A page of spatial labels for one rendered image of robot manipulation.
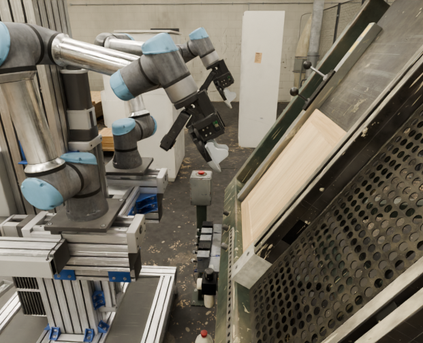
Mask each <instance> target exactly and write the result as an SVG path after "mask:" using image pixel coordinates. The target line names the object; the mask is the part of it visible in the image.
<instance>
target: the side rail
mask: <svg viewBox="0 0 423 343"><path fill-rule="evenodd" d="M390 6H391V5H389V4H388V3H386V2H385V1H384V0H366V1H365V2H364V3H363V5H362V6H361V8H360V9H359V10H358V11H357V13H356V14H355V16H354V17H353V18H352V19H351V21H350V22H349V24H348V25H347V26H346V27H345V29H344V30H343V32H342V33H341V34H340V35H339V37H338V38H337V40H336V41H335V43H333V45H332V46H331V48H330V49H329V51H327V53H326V55H325V56H324V57H323V59H322V60H321V61H320V62H319V64H318V65H317V67H316V68H315V69H316V70H318V71H319V72H321V73H322V74H324V75H326V74H328V73H329V72H330V70H331V69H332V70H334V69H335V67H336V66H337V65H338V64H339V62H340V61H341V60H342V58H343V57H344V56H345V55H346V54H347V52H348V51H349V49H350V48H351V47H352V46H353V44H354V43H355V42H356V40H357V39H358V38H359V37H360V35H361V34H362V32H363V31H364V30H365V28H367V26H368V25H369V23H373V22H375V23H376V24H377V23H378V22H379V20H380V19H381V17H382V16H383V15H384V14H385V13H386V11H387V10H388V8H389V7H390ZM323 78H324V77H322V76H321V75H319V74H318V73H316V72H315V71H313V72H312V73H311V75H310V76H309V77H308V78H307V80H306V81H305V83H304V84H303V85H302V87H301V88H300V90H299V94H300V95H302V96H303V97H305V98H306V99H308V98H309V97H310V96H311V95H312V94H313V93H314V91H315V90H316V88H317V87H318V86H319V85H320V84H321V82H322V81H323ZM304 104H305V100H304V99H302V98H300V97H299V96H297V95H296V96H295V97H294V98H293V99H292V100H291V101H290V103H289V104H288V105H287V107H286V108H285V109H284V111H283V112H282V113H281V115H280V116H279V117H278V119H277V120H276V122H275V123H274V125H273V126H272V127H271V128H270V130H269V131H268V132H267V134H266V135H265V136H264V138H263V139H262V140H261V142H260V143H259V144H258V145H257V147H256V148H255V150H254V151H253V152H252V154H251V155H250V157H249V158H248V159H247V160H246V162H245V163H244V165H243V166H242V167H241V168H240V170H239V171H238V173H237V174H236V179H238V180H240V181H241V182H243V184H246V183H247V182H248V180H249V179H250V178H251V177H252V175H253V174H254V173H255V171H256V170H257V169H258V167H259V166H260V165H261V164H262V162H263V161H264V159H265V158H266V157H267V156H268V154H269V153H270V152H271V150H272V149H273V148H274V147H275V145H276V144H277V143H278V141H279V140H280V139H281V138H282V137H283V135H284V134H285V132H286V131H287V129H288V128H289V126H290V125H291V124H292V123H293V122H294V120H295V119H296V118H297V117H298V115H299V114H300V113H301V111H303V109H302V107H303V105H304Z"/></svg>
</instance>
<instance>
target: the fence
mask: <svg viewBox="0 0 423 343"><path fill-rule="evenodd" d="M369 25H371V27H370V28H369V29H368V31H367V32H366V33H365V34H364V36H363V37H361V35H362V34H361V35H360V37H359V38H358V39H357V40H356V42H358V41H359V42H358V43H357V45H356V46H355V47H354V49H353V50H352V51H351V52H349V51H350V50H351V48H352V47H353V46H352V47H351V48H350V49H349V51H348V52H347V54H346V55H345V56H344V57H343V58H342V60H341V61H340V62H339V64H338V65H337V66H336V67H335V69H334V70H335V71H336V73H335V74H334V75H333V76H332V78H331V79H330V80H329V82H328V83H327V85H325V87H324V88H323V89H322V91H321V92H320V93H319V95H318V96H317V97H316V98H315V100H314V101H313V102H312V104H311V105H310V106H309V107H308V109H307V110H306V111H304V110H303V111H301V113H300V114H299V115H298V117H297V118H296V120H295V121H294V122H293V123H292V125H291V126H290V127H289V129H288V130H287V131H286V132H285V134H284V135H283V137H282V138H281V139H280V140H279V141H278V143H277V144H276V145H275V147H274V148H273V149H272V150H271V152H270V153H269V154H268V156H267V157H266V158H265V159H264V161H263V162H262V164H261V165H260V166H259V167H258V169H257V170H256V171H255V173H254V174H253V175H252V177H251V178H250V179H249V180H248V182H247V183H246V185H244V186H243V188H242V189H241V191H240V192H239V194H238V200H240V201H241V202H243V201H244V200H245V198H246V197H247V195H248V194H249V193H250V192H251V191H252V189H253V188H254V187H255V185H256V184H257V183H258V182H259V181H260V179H261V178H262V176H263V175H264V174H265V173H266V172H267V170H268V169H269V168H270V166H271V165H272V164H273V163H274V161H275V160H276V159H277V157H278V156H279V155H280V154H281V153H282V152H283V150H284V149H285V147H286V146H287V145H288V144H289V143H290V141H291V140H292V138H293V137H294V136H295V134H297V132H298V131H299V130H300V128H301V127H302V126H303V124H305V122H306V121H307V120H308V118H309V117H310V115H312V113H313V112H314V111H315V109H319V108H320V106H321V105H322V104H323V102H325V100H326V99H327V98H328V96H329V95H330V94H331V92H332V91H333V90H334V89H335V88H336V86H337V85H338V84H339V82H340V81H341V80H342V79H343V77H344V76H345V75H346V73H347V72H348V71H349V70H350V69H351V67H352V66H353V65H354V63H355V62H356V61H357V60H358V59H359V57H360V56H361V55H362V53H363V52H364V51H365V50H366V48H367V47H368V46H369V44H370V43H371V42H372V41H373V40H374V39H375V37H376V36H377V34H378V33H379V32H380V31H381V30H382V28H381V27H380V26H379V25H378V24H376V23H375V22H373V23H369ZM369 25H368V26H369ZM368 26H367V27H368ZM365 30H366V28H365ZM365 30H364V31H365ZM364 31H363V32H362V33H364ZM356 42H355V43H356ZM355 43H354V44H355Z"/></svg>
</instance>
